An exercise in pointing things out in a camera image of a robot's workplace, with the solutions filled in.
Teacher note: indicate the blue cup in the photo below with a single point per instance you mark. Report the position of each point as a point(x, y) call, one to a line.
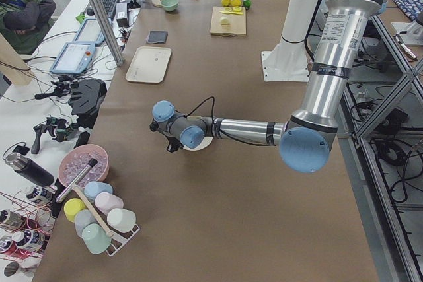
point(93, 188)

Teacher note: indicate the pale green bowl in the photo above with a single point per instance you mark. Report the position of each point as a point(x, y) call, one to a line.
point(169, 5)

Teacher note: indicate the whole lemon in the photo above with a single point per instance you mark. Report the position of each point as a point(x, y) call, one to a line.
point(225, 3)
point(236, 3)

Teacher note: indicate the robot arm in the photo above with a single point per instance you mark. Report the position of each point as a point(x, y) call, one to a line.
point(304, 141)

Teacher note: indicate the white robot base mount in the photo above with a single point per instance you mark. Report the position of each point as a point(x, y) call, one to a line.
point(288, 60)

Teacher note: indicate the yellow plastic knife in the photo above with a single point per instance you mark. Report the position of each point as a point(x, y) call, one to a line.
point(232, 12)

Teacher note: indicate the pink bowl of ice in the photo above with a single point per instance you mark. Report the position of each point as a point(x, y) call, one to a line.
point(78, 158)

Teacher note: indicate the mint green cup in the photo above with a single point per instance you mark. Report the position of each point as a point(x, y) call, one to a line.
point(95, 238)

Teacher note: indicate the white cup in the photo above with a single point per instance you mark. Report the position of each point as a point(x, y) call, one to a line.
point(123, 220)

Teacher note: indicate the yellow cup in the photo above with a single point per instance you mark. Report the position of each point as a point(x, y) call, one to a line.
point(72, 207)

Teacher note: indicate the near teach pendant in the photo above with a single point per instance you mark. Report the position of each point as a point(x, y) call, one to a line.
point(74, 58)

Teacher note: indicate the lower whole lemon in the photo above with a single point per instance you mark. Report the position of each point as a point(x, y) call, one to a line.
point(225, 3)

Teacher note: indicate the black gripper stand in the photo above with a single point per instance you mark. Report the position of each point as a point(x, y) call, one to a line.
point(86, 97)

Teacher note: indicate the pink cup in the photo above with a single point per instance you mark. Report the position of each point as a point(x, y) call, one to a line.
point(105, 202)

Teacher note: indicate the white cup rack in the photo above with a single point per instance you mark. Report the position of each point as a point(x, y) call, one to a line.
point(119, 239)

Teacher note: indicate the black thermos bottle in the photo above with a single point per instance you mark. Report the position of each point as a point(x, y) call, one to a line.
point(29, 169)

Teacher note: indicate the bamboo cutting board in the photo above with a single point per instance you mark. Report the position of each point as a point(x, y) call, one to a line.
point(238, 26)

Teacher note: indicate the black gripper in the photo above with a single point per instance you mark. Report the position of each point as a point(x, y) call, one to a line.
point(172, 145)

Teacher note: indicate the grey folded cloth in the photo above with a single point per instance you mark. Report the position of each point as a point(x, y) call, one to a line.
point(157, 37)

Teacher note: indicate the teach pendant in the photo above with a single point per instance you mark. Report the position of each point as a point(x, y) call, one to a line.
point(74, 58)
point(90, 31)

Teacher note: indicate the black keyboard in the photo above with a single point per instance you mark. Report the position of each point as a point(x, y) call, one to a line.
point(110, 7)

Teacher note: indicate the grey cup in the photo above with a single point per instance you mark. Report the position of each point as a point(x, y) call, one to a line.
point(82, 219)

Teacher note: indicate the far teach pendant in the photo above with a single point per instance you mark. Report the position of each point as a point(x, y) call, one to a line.
point(90, 31)

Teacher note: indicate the cream rabbit print tray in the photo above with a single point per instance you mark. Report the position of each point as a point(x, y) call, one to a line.
point(149, 65)

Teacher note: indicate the seated person green jacket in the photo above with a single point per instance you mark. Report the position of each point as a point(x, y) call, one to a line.
point(25, 23)

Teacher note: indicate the green lime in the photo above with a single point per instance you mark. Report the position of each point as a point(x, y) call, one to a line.
point(247, 4)

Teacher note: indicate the upper whole lemon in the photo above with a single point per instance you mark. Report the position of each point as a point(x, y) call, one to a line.
point(236, 3)

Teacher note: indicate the upper lemon slice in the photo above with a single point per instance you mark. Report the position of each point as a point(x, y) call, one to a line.
point(236, 9)

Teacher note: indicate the cream round plate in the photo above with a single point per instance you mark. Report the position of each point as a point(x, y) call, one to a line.
point(207, 142)

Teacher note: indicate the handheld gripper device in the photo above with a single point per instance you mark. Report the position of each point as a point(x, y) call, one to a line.
point(57, 129)

